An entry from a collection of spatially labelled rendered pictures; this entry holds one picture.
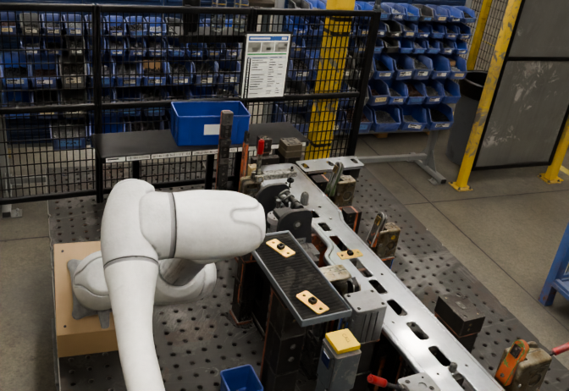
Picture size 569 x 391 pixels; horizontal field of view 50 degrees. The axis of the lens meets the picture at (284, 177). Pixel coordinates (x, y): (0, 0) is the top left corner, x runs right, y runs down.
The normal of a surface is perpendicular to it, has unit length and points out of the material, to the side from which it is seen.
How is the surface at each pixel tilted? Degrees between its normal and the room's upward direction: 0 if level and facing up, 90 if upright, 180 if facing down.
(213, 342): 0
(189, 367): 0
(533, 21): 91
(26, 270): 0
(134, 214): 31
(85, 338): 90
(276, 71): 90
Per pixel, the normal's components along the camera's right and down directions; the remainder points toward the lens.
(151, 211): 0.11, -0.54
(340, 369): 0.42, 0.46
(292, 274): 0.12, -0.88
